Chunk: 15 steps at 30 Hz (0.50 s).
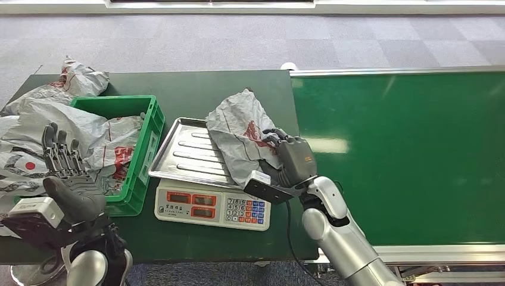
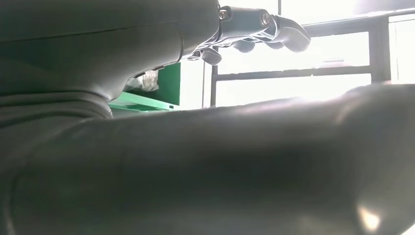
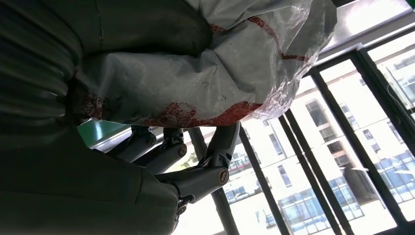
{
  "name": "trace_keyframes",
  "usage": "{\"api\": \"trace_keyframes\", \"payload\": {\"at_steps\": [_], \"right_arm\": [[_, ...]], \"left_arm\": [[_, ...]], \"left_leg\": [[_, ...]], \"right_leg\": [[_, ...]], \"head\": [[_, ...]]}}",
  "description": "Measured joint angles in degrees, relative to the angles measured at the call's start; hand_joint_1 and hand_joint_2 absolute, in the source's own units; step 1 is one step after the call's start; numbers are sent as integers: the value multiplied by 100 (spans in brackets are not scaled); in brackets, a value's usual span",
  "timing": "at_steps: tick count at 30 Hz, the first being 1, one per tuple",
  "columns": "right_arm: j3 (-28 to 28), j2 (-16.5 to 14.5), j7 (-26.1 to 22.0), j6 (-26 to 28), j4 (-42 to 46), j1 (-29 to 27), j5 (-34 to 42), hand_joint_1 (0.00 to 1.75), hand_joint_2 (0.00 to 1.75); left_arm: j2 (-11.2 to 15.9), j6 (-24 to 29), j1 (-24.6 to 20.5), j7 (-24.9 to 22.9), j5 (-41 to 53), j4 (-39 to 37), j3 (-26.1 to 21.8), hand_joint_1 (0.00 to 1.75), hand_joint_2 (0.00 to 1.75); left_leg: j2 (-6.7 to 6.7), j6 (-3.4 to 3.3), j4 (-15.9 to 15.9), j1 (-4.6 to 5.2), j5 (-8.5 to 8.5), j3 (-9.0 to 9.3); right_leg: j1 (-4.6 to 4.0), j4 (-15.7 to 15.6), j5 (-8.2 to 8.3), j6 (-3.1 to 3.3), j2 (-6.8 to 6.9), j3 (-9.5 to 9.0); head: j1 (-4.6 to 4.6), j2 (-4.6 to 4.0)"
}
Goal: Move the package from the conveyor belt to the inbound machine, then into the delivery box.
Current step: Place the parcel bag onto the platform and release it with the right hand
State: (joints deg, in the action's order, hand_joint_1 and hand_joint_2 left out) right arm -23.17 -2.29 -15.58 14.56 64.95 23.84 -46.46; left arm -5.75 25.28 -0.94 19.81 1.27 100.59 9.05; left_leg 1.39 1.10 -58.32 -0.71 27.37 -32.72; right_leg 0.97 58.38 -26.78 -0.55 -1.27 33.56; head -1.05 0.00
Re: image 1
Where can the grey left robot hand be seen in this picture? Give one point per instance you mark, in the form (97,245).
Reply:
(79,193)

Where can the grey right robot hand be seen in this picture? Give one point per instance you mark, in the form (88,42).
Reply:
(298,158)

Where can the grey red-print package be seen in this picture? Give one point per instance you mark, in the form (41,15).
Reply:
(236,130)

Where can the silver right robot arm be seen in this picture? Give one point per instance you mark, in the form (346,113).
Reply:
(339,237)

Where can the white package with red dot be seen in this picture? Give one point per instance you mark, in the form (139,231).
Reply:
(23,173)

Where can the silver package with red print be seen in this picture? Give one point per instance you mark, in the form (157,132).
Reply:
(122,134)

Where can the green conveyor belt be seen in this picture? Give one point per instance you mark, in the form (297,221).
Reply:
(394,158)

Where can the grey red-line mailer package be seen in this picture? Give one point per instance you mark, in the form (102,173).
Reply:
(83,81)

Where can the white round cap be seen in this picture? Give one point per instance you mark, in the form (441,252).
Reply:
(289,66)

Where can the green plastic crate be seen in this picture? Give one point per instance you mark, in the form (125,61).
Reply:
(118,106)

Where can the round steel base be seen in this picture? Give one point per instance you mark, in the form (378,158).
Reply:
(27,276)

